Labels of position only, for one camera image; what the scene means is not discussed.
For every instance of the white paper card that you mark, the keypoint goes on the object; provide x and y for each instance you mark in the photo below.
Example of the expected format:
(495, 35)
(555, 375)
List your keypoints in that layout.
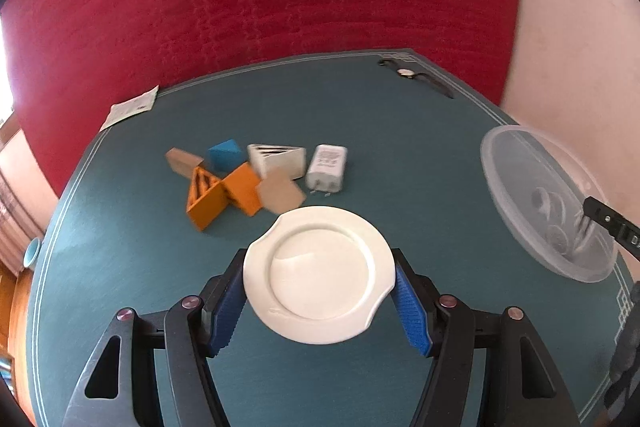
(135, 106)

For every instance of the orange striped triangular block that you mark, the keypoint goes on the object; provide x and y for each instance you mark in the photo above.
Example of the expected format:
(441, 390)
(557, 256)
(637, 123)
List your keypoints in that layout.
(207, 198)

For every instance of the natural wood wedge block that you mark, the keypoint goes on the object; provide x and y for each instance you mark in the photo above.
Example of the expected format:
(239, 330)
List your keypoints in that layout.
(278, 193)

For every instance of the brown wooden block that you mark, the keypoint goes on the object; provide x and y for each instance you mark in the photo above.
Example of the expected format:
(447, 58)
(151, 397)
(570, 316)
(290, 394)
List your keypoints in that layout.
(182, 162)

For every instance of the white USB wall charger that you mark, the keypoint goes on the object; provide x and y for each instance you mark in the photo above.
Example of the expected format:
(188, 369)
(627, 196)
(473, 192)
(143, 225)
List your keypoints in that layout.
(326, 169)

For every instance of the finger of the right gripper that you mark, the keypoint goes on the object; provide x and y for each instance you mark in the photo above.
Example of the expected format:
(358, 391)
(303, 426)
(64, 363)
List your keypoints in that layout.
(624, 232)

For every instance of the white zebra triangular block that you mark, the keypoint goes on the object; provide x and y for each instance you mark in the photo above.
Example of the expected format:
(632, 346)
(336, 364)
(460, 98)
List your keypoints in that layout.
(264, 158)

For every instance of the clear plastic bowl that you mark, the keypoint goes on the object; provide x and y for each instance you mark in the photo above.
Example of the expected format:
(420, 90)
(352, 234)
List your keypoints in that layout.
(538, 187)

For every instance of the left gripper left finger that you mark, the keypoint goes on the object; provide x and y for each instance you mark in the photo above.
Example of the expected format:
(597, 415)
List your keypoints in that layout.
(223, 301)

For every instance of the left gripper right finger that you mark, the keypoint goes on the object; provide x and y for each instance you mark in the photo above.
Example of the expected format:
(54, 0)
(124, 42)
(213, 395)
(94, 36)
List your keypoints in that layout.
(412, 303)

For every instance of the white ceramic plate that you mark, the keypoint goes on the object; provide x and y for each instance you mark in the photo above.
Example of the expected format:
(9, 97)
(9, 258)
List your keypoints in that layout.
(318, 275)

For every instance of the blue triangular block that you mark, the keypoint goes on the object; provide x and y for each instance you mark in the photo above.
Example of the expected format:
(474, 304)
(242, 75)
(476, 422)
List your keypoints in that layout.
(224, 157)

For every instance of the orange rectangular wooden block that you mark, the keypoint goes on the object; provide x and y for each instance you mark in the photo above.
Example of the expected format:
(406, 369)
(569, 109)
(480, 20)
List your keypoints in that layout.
(241, 188)

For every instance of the black strap wristwatch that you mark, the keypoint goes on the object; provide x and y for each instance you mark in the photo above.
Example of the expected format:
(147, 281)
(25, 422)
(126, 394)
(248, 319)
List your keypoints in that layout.
(423, 77)

